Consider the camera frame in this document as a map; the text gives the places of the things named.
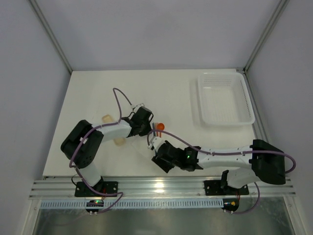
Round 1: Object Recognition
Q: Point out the orange plastic fork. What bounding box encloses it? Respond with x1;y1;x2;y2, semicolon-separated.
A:
154;122;158;137

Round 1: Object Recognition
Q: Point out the orange plastic spoon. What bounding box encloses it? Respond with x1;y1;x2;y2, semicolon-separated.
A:
156;123;165;138

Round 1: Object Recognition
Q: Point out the white paper napkin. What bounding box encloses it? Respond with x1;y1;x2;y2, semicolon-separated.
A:
131;136;156;160

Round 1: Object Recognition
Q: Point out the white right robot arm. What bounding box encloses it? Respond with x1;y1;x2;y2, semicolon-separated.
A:
148;137;286;191

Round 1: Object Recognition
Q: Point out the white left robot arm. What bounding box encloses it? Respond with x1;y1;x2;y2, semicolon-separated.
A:
61;106;154;187

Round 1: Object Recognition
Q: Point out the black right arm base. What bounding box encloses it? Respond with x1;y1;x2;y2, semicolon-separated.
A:
203;170;249;196

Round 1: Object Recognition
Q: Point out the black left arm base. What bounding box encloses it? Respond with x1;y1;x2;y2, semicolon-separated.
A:
74;179;118;197

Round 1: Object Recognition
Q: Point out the beige utensil case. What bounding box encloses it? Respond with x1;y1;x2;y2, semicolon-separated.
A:
101;115;126;146

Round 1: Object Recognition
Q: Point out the white perforated plastic basket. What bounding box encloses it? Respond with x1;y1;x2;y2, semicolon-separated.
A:
197;72;255;126

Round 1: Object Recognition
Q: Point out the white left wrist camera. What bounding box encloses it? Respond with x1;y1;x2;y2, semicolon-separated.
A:
131;103;145;109

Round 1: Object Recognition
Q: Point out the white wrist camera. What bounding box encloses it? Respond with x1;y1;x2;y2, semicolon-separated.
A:
131;103;145;109
148;136;164;151

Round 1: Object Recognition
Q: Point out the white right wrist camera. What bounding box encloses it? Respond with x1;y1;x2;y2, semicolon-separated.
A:
148;136;164;151

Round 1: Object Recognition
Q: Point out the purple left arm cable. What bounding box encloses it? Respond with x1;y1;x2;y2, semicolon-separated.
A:
68;88;145;221

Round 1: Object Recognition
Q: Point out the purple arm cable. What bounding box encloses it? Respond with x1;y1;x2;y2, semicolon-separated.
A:
146;129;296;215
68;88;145;221

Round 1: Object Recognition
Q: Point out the aluminium front rail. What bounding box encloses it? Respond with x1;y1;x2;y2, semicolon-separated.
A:
29;175;296;198

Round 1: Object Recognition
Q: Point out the slotted white cable duct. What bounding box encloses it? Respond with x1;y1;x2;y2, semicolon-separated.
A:
40;198;224;210

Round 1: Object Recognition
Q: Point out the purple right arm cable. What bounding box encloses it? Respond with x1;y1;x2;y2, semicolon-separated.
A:
146;129;296;215

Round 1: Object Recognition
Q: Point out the left aluminium frame post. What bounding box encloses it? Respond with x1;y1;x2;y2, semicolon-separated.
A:
28;0;73;74

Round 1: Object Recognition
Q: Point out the aluminium frame post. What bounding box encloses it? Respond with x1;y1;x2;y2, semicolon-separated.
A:
243;0;290;74
28;0;73;74

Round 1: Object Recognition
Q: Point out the right aluminium frame post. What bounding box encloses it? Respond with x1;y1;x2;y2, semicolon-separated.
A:
243;0;290;74

